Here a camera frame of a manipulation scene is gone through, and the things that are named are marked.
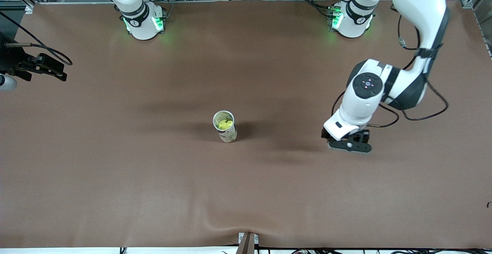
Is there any Wilson tennis ball can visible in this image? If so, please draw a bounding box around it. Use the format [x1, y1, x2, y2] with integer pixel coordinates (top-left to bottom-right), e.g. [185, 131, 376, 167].
[213, 110, 238, 143]

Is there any brown table mat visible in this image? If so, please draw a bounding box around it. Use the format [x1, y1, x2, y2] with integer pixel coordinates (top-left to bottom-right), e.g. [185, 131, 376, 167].
[0, 0, 492, 249]

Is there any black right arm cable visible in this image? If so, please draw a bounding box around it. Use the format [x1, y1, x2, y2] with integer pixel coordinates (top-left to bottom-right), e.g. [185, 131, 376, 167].
[0, 11, 73, 66]

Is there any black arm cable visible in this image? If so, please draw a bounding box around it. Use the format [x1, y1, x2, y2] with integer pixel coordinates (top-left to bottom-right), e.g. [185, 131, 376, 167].
[331, 4, 449, 128]
[0, 11, 73, 66]

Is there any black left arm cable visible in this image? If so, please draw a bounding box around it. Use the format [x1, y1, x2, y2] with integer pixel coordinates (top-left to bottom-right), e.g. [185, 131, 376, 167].
[331, 4, 449, 128]

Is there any aluminium camera mount post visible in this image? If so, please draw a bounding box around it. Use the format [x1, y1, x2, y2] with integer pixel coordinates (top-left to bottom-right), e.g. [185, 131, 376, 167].
[236, 232, 259, 254]

